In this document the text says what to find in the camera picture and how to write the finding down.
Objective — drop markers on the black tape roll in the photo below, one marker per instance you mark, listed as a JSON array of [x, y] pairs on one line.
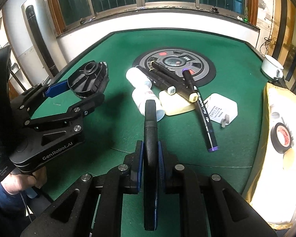
[[281, 138]]

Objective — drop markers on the black marker yellow cap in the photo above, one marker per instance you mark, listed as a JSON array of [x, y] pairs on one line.
[[174, 80]]

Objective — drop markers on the cream yellow box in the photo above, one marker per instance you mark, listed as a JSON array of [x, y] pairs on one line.
[[174, 104]]

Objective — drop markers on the white ceramic mug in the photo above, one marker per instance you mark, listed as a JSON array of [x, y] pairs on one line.
[[272, 68]]

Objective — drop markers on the black marker white cap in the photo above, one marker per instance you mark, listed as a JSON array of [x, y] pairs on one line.
[[158, 81]]

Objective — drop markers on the black plastic fan-shaped part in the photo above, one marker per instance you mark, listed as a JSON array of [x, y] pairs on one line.
[[88, 79]]

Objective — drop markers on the white power adapter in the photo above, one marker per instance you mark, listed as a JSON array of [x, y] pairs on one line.
[[221, 109]]

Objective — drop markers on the person left hand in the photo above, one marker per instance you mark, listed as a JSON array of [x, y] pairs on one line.
[[15, 183]]

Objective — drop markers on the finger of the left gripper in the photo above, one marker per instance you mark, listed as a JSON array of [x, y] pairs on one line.
[[57, 89], [85, 106]]

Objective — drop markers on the round table control panel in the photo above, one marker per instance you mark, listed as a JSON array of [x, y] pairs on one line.
[[176, 59]]

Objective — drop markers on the black marker purple cap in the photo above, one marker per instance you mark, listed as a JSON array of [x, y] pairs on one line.
[[202, 113]]

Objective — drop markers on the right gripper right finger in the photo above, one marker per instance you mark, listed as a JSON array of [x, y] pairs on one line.
[[209, 206]]

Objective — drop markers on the white standing air conditioner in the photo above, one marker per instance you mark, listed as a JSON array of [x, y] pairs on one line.
[[42, 36]]

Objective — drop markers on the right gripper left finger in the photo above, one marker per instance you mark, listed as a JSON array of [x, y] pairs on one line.
[[92, 206]]

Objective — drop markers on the small white bottle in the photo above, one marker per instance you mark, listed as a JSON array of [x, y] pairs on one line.
[[137, 78]]

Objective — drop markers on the yellow-edged white tray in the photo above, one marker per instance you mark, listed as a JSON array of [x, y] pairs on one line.
[[271, 186]]

